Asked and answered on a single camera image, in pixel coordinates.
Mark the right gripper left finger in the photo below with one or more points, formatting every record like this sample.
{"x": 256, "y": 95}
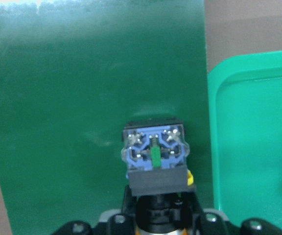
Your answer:
{"x": 112, "y": 222}

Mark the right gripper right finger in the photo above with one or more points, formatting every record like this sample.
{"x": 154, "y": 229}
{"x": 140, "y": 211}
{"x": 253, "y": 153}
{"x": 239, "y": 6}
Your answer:
{"x": 213, "y": 222}

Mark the yellow push button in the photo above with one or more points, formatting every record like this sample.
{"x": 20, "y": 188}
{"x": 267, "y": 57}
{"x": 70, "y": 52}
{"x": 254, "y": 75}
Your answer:
{"x": 155, "y": 152}

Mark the green plastic tray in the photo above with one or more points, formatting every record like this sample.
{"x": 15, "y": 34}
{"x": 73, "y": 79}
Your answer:
{"x": 245, "y": 108}

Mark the green conveyor belt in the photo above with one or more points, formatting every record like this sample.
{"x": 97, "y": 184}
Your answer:
{"x": 72, "y": 74}

